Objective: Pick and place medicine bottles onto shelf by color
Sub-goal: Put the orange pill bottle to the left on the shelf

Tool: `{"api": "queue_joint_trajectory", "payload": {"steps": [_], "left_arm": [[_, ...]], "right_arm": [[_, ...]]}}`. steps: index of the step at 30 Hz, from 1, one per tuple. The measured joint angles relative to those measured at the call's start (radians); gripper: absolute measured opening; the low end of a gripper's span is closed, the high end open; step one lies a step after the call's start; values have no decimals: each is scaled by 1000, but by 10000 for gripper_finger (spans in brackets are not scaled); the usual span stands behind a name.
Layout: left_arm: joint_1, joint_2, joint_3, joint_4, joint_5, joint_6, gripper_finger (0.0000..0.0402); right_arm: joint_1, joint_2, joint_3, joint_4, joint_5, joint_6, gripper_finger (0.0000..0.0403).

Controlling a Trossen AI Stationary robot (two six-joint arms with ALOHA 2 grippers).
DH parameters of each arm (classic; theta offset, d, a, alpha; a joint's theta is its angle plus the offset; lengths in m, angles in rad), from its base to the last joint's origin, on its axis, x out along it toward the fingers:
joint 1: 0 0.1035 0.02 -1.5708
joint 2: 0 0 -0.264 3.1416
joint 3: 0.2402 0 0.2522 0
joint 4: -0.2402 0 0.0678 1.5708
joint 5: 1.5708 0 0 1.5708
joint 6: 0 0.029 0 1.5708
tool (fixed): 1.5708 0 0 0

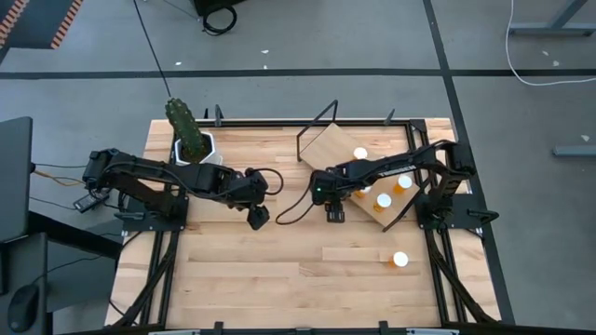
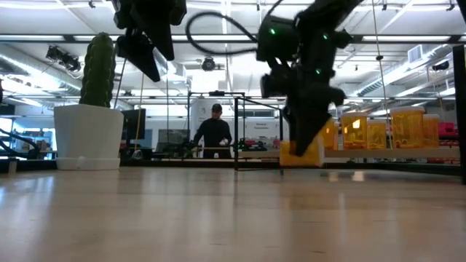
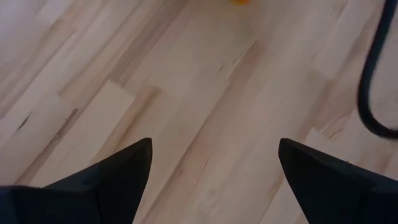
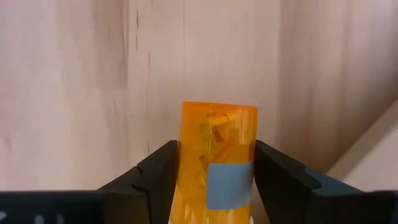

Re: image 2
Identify round black ceiling device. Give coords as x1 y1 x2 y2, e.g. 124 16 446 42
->
201 56 217 73

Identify black monitor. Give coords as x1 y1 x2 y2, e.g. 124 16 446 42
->
122 108 146 141

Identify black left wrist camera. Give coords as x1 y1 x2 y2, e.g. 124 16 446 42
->
162 0 188 27

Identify black table frame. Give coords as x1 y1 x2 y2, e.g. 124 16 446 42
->
0 156 466 178

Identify white ceiling vent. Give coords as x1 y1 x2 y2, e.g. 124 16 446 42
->
407 44 423 63

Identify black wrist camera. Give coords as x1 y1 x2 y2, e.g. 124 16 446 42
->
256 14 303 63
162 0 188 27

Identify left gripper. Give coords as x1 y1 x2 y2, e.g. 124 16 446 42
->
111 0 175 83

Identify white cabinet machine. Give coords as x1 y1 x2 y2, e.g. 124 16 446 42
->
191 98 218 148

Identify pink storage bins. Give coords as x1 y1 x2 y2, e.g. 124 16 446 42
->
438 122 459 139

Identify person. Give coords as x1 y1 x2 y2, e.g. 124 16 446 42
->
192 103 234 159

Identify yellow hanging cord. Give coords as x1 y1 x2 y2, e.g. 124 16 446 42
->
133 72 146 151

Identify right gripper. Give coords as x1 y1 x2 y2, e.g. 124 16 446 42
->
260 21 347 156

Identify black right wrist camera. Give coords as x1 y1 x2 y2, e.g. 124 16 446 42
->
256 14 303 63

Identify black ceiling spotlight cluster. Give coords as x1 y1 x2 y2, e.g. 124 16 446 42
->
45 45 82 73

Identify silver ceiling duct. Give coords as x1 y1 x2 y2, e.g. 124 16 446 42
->
0 43 82 96

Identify green cactus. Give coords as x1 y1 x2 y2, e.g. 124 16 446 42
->
79 31 117 108

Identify wooden shelf black wire frame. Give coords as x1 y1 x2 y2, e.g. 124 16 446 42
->
232 44 466 186

